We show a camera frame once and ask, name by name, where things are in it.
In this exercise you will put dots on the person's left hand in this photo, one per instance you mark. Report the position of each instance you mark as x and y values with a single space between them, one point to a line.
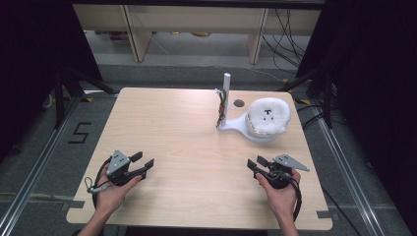
111 196

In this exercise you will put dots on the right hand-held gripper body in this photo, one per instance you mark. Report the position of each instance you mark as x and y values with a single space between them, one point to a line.
280 173

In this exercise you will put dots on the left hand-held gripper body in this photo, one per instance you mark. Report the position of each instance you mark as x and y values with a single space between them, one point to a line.
118 167

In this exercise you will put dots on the white fluffy plush pouch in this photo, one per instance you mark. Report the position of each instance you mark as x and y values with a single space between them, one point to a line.
268 114

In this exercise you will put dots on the black curtain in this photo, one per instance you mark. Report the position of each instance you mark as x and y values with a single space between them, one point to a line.
377 65
32 49

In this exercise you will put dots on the aluminium floor rail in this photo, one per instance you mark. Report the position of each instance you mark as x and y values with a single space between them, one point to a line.
354 183
29 180

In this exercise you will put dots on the white stand with post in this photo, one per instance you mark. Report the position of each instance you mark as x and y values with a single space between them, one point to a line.
234 126

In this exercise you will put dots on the grey tape strip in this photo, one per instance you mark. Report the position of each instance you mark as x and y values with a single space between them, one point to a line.
327 214
73 205

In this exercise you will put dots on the person's right hand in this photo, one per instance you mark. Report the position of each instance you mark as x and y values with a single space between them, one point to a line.
283 200

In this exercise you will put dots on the black metal stand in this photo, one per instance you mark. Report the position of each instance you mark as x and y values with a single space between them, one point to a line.
59 98
327 101

